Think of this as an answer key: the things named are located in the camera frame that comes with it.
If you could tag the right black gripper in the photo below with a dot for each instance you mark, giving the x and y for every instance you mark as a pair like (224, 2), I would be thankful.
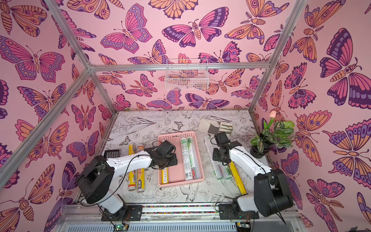
(218, 152)

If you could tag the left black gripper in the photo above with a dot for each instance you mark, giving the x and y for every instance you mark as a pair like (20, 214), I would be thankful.
(174, 156)

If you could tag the clear green wrap roll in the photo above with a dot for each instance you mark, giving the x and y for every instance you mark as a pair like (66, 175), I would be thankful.
(219, 170)

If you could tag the yellow red wrap roll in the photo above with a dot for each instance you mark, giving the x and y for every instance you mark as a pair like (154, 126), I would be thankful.
(131, 175)
(164, 176)

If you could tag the pink plastic basket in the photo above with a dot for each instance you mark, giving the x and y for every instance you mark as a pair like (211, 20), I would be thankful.
(176, 174)

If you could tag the white green wrap roll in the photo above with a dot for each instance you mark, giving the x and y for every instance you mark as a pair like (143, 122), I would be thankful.
(186, 159)

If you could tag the clear silver wrap roll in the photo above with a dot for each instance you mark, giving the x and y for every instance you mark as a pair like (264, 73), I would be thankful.
(196, 173)

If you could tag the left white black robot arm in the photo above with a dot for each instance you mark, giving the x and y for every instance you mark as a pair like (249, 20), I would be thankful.
(96, 179)

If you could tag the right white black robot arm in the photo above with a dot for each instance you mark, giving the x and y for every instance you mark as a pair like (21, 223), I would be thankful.
(271, 194)

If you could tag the yellow wrap box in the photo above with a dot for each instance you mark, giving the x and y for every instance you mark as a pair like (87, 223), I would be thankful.
(237, 178)

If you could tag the folded beige striped cloth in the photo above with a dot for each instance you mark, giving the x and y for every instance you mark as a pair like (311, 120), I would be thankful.
(215, 127)

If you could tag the black slotted scoop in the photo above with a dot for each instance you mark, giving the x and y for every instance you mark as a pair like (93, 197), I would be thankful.
(112, 154)

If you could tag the potted green plant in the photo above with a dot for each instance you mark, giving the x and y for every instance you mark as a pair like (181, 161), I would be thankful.
(274, 133)

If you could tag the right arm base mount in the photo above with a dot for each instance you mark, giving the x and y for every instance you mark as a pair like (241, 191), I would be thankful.
(233, 212)

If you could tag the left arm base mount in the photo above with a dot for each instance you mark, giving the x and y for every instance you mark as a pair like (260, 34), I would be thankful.
(126, 213)

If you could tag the white wire wall basket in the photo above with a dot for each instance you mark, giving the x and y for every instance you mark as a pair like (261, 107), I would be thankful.
(187, 74)

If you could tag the aluminium front rail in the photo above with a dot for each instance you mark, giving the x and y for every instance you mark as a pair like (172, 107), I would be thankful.
(176, 217)

